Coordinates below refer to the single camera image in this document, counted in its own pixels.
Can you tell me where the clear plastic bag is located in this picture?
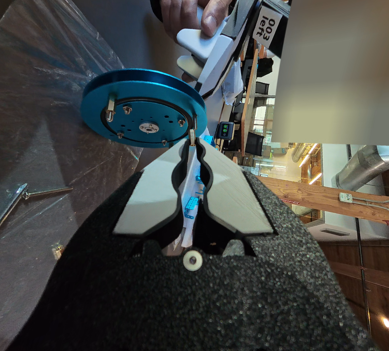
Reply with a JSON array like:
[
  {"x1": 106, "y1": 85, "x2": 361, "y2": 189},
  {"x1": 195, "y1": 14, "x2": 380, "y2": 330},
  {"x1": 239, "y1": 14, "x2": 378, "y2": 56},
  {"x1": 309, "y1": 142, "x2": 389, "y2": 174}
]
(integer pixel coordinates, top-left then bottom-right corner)
[{"x1": 0, "y1": 0, "x2": 146, "y2": 266}]

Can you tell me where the wooden beam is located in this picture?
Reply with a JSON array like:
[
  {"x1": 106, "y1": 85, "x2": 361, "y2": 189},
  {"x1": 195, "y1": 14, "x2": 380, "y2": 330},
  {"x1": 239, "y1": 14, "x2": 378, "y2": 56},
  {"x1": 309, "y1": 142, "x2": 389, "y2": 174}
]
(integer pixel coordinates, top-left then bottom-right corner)
[{"x1": 257, "y1": 175, "x2": 389, "y2": 225}]

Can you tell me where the wooden edged desk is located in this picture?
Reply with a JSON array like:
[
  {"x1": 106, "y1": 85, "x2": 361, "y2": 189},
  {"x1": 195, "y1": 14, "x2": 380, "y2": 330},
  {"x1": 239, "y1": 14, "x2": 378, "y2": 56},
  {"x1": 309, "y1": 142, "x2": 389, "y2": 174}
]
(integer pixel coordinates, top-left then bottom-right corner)
[{"x1": 240, "y1": 48, "x2": 275, "y2": 154}]

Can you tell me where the long metal bolt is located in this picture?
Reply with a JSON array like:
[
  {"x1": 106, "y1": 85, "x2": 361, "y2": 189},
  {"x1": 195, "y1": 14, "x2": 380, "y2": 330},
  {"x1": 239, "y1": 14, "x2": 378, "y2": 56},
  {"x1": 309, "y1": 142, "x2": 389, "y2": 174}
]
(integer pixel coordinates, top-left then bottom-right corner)
[{"x1": 23, "y1": 186, "x2": 74, "y2": 200}]

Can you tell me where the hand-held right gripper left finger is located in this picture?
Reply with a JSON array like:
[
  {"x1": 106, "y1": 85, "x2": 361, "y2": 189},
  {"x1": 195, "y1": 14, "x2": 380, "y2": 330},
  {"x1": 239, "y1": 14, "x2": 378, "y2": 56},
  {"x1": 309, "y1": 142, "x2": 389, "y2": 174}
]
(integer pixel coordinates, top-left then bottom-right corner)
[{"x1": 112, "y1": 138, "x2": 191, "y2": 239}]

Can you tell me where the round silver air duct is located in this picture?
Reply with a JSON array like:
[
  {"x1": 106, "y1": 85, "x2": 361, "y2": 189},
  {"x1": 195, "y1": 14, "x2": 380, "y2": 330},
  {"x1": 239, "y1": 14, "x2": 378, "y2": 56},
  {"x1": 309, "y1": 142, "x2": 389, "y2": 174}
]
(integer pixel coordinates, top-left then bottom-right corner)
[{"x1": 331, "y1": 144, "x2": 389, "y2": 192}]

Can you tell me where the white foam sheet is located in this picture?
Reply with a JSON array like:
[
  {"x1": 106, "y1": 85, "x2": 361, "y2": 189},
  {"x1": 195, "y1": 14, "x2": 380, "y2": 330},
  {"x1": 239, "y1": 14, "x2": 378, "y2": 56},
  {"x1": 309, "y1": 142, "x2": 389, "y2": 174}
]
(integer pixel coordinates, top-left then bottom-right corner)
[{"x1": 179, "y1": 127, "x2": 219, "y2": 248}]

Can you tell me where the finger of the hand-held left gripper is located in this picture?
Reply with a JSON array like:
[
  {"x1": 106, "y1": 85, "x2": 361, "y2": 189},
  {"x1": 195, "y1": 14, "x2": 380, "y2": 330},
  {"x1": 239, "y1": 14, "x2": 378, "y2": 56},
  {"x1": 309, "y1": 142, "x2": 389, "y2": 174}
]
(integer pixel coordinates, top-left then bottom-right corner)
[{"x1": 194, "y1": 35, "x2": 242, "y2": 99}]

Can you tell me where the orange handled screwdriver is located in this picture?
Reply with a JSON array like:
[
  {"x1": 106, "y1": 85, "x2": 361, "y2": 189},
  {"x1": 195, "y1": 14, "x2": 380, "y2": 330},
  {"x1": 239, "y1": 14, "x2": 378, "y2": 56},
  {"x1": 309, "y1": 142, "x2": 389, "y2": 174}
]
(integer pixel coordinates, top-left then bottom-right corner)
[{"x1": 0, "y1": 183, "x2": 28, "y2": 227}]

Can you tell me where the blue metal turntable disc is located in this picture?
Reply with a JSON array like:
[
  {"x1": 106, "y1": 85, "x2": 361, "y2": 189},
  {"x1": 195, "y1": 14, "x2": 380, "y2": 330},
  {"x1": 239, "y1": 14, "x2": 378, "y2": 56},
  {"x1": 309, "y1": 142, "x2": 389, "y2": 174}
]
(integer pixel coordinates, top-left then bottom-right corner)
[{"x1": 80, "y1": 69, "x2": 207, "y2": 148}]

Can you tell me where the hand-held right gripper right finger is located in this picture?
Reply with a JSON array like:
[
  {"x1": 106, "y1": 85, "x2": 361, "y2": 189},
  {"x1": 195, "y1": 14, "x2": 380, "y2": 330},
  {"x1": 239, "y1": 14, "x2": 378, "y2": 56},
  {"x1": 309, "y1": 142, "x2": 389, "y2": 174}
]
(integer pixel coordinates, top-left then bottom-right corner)
[{"x1": 194, "y1": 137, "x2": 278, "y2": 236}]

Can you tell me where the black monitor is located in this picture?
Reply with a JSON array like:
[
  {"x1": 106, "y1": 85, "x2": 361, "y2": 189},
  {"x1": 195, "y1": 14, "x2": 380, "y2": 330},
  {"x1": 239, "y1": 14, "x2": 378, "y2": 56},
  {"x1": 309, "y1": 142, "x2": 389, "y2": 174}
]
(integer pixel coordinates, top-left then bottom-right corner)
[{"x1": 245, "y1": 132, "x2": 265, "y2": 157}]

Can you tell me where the white wrapped package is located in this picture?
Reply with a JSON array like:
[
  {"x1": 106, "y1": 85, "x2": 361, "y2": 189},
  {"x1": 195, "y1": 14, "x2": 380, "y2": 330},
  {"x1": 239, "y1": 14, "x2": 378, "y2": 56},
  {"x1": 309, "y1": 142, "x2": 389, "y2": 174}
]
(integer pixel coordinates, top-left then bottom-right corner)
[{"x1": 223, "y1": 63, "x2": 245, "y2": 106}]

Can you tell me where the grey power station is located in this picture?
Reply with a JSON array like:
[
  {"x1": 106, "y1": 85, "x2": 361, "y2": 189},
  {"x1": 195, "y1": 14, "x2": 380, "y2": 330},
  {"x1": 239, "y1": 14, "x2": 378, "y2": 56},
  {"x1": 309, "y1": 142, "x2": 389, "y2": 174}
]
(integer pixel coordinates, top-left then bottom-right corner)
[{"x1": 216, "y1": 121, "x2": 235, "y2": 141}]

